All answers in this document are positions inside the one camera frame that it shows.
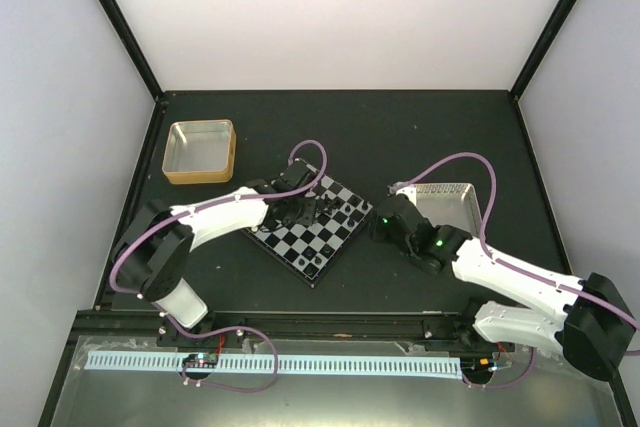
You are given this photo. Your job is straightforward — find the left black frame post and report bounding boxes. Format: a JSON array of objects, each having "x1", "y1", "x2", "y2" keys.
[{"x1": 98, "y1": 0, "x2": 164, "y2": 101}]

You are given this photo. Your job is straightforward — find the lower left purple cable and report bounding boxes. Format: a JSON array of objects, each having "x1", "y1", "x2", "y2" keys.
[{"x1": 182, "y1": 324, "x2": 281, "y2": 392}]

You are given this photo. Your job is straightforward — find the right black frame post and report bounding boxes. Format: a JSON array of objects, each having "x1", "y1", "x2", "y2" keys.
[{"x1": 509, "y1": 0, "x2": 578, "y2": 102}]

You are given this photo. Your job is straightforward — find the small green circuit board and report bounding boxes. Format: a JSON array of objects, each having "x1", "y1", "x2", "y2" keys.
[{"x1": 183, "y1": 353, "x2": 218, "y2": 368}]

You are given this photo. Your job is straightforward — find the gold metal tin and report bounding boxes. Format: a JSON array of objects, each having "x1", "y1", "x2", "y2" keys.
[{"x1": 162, "y1": 119, "x2": 236, "y2": 185}]

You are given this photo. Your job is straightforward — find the right small circuit board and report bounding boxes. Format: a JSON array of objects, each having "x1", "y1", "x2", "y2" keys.
[{"x1": 460, "y1": 357, "x2": 513, "y2": 374}]

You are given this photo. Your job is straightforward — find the black front rail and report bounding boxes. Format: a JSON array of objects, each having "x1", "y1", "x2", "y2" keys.
[{"x1": 70, "y1": 310, "x2": 482, "y2": 352}]

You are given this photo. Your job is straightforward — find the pink metal tin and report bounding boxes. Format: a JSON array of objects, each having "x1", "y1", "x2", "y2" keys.
[{"x1": 403, "y1": 183, "x2": 481, "y2": 237}]

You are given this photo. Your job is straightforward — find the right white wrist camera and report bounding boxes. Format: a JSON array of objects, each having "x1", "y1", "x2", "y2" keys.
[{"x1": 389, "y1": 182, "x2": 417, "y2": 205}]

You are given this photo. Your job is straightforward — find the black white chess board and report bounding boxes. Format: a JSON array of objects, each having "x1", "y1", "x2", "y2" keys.
[{"x1": 244, "y1": 174, "x2": 372, "y2": 287}]

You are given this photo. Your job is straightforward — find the black frame post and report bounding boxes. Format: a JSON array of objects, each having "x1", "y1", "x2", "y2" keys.
[
  {"x1": 509, "y1": 0, "x2": 578, "y2": 102},
  {"x1": 98, "y1": 0, "x2": 164, "y2": 101}
]

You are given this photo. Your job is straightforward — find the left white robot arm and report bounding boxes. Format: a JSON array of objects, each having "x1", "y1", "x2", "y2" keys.
[{"x1": 109, "y1": 160, "x2": 326, "y2": 346}]

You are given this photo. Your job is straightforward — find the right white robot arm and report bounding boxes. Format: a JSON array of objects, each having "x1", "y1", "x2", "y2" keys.
[{"x1": 371, "y1": 194, "x2": 639, "y2": 382}]

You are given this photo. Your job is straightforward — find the light blue cable duct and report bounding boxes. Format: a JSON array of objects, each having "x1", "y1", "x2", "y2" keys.
[{"x1": 84, "y1": 351, "x2": 463, "y2": 380}]

